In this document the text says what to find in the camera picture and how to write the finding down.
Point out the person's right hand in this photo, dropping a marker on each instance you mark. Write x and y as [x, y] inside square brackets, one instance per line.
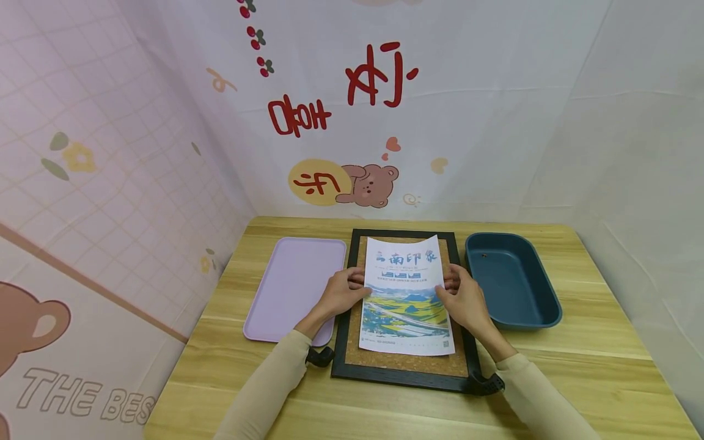
[466, 302]

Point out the person's left hand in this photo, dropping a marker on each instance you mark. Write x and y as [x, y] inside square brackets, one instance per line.
[336, 294]

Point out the printed landscape poster sheet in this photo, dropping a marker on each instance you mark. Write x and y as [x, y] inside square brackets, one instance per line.
[406, 296]

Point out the person's right forearm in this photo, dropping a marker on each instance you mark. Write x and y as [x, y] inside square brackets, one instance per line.
[536, 391]

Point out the person's left forearm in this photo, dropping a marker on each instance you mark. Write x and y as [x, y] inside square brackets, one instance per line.
[264, 385]

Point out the lilac plastic tray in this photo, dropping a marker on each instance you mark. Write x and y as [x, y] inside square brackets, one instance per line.
[294, 287]

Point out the dark blue plastic bin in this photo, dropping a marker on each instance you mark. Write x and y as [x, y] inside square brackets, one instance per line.
[511, 281]

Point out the black framed cork board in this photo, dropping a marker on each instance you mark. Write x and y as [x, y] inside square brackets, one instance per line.
[352, 348]

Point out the black wrist band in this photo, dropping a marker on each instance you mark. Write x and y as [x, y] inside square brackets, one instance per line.
[487, 384]
[319, 355]

